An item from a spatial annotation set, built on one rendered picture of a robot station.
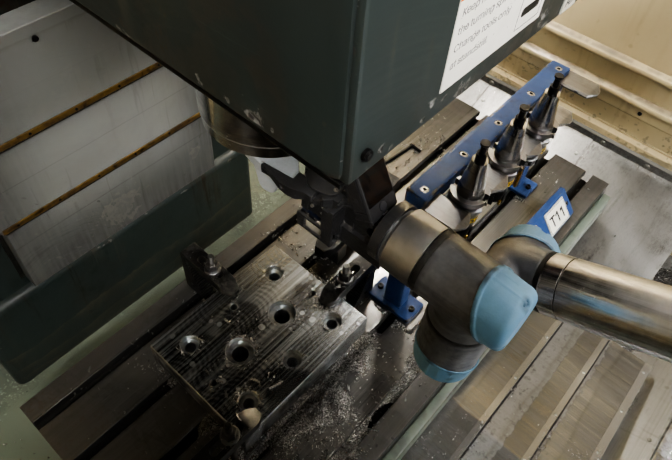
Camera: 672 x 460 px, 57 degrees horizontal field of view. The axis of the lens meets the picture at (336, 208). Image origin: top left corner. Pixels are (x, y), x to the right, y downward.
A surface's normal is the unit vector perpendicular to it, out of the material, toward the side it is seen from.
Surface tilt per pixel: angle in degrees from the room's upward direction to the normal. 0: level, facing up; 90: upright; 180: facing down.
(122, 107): 90
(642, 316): 50
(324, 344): 0
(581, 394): 8
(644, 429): 17
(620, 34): 90
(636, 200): 24
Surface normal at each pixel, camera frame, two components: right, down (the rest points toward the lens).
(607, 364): 0.15, -0.71
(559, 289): -0.66, -0.18
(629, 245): -0.22, -0.36
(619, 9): -0.67, 0.55
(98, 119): 0.75, 0.53
